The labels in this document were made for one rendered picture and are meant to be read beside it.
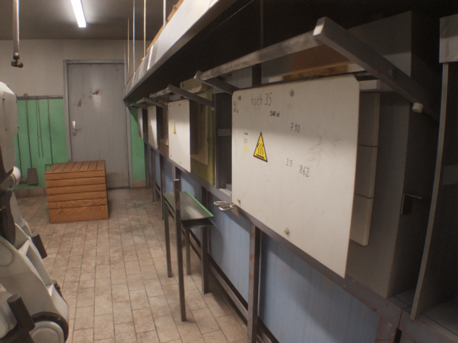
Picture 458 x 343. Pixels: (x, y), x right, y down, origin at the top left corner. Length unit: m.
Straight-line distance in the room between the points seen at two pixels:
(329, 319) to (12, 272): 0.96
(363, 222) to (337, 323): 0.41
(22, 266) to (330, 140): 0.86
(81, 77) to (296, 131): 4.96
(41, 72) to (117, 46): 1.29
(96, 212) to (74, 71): 2.51
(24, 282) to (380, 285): 0.95
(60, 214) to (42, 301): 3.01
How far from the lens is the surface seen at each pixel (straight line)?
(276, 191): 0.86
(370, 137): 0.73
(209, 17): 0.84
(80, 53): 5.55
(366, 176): 0.74
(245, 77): 1.27
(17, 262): 1.00
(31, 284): 1.06
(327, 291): 1.06
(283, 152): 0.81
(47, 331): 1.09
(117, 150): 5.51
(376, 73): 0.58
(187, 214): 1.83
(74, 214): 4.04
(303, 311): 1.22
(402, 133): 0.69
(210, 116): 1.74
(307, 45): 0.55
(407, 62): 0.69
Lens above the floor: 1.26
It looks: 11 degrees down
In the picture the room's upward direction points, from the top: straight up
